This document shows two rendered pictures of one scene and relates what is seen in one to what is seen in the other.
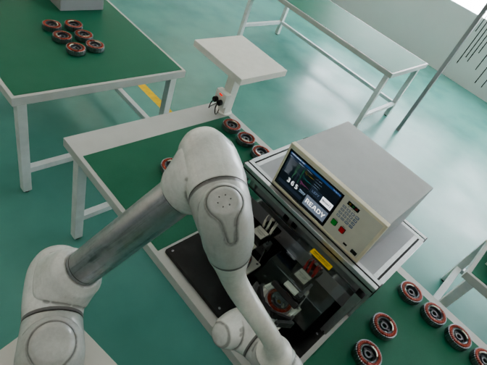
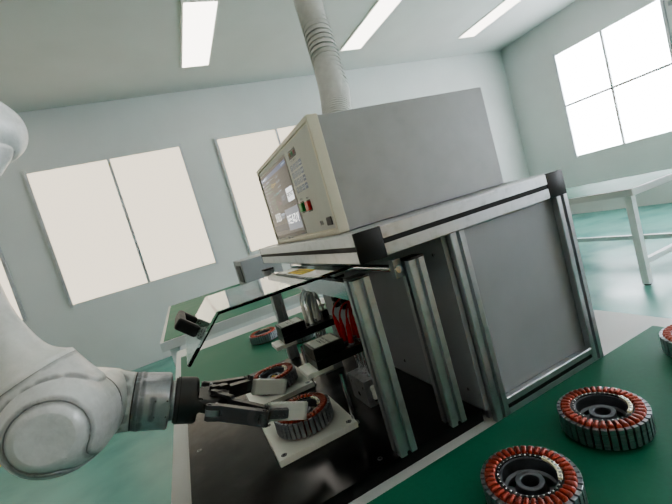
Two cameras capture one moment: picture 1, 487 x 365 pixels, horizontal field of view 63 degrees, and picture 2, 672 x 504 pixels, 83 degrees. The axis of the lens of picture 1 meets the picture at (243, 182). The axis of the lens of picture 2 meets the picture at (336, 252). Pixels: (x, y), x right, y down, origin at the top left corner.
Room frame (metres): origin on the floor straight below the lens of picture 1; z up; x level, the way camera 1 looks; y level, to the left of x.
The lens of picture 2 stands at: (0.46, -0.86, 1.15)
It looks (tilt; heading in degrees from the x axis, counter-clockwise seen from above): 5 degrees down; 38
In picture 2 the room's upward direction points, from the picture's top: 16 degrees counter-clockwise
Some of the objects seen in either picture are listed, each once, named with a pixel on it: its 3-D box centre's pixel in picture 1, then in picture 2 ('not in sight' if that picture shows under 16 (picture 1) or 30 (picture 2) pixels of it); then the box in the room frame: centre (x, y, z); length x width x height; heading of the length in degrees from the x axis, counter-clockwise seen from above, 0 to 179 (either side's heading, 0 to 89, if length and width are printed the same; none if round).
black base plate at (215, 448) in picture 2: (256, 282); (298, 408); (1.00, -0.22, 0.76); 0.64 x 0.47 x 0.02; 60
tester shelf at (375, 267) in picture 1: (334, 203); (374, 227); (1.27, -0.37, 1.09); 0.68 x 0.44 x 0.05; 60
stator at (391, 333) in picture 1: (383, 326); (603, 415); (1.05, -0.78, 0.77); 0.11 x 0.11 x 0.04
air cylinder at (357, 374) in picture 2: not in sight; (368, 384); (1.05, -0.39, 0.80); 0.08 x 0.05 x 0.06; 60
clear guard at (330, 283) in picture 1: (310, 274); (275, 298); (0.92, -0.35, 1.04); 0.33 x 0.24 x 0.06; 150
